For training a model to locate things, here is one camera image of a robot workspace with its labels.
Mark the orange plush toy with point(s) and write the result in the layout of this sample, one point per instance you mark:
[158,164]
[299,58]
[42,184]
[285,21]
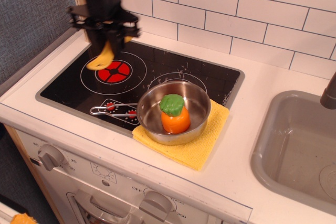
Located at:
[23,219]

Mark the grey right oven knob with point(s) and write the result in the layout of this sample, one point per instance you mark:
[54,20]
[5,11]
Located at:
[156,205]

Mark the orange toy carrot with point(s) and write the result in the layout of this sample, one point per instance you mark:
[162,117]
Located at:
[175,117]

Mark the grey oven knob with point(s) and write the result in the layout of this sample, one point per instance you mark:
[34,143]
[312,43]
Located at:
[156,205]
[50,157]

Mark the grey left oven knob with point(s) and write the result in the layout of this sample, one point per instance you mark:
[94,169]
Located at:
[50,157]

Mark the yellow dish brush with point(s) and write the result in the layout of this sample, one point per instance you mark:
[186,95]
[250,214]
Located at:
[103,60]

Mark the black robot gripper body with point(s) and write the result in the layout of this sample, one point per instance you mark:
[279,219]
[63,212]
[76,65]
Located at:
[104,14]

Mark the black toy stovetop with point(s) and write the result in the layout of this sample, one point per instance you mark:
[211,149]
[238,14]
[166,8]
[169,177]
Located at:
[109,97]

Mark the yellow cloth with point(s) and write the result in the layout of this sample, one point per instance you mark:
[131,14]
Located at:
[195,153]

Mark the grey oven door handle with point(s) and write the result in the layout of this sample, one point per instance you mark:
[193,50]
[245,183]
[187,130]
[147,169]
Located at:
[109,210]

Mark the stainless steel pot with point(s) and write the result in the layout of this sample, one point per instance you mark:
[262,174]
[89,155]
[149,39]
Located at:
[148,113]

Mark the grey sink basin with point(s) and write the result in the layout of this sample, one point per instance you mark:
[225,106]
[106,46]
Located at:
[294,154]

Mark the grey faucet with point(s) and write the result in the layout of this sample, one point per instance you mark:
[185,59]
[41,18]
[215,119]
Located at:
[328,98]

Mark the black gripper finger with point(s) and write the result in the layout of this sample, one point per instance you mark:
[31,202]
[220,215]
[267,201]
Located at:
[98,39]
[116,40]

